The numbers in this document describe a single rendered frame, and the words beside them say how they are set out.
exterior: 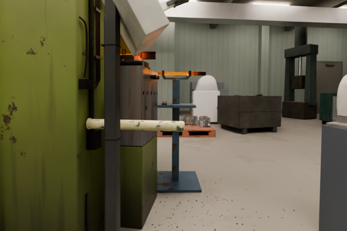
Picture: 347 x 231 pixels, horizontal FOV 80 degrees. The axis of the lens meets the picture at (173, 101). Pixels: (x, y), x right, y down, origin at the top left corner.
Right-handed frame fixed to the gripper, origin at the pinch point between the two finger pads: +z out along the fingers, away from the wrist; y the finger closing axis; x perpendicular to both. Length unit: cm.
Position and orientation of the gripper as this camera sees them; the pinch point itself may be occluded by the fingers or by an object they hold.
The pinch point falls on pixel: (166, 5)
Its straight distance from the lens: 94.4
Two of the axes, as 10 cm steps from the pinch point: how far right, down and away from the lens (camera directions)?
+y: -2.9, -0.3, 9.6
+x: -4.7, -8.6, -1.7
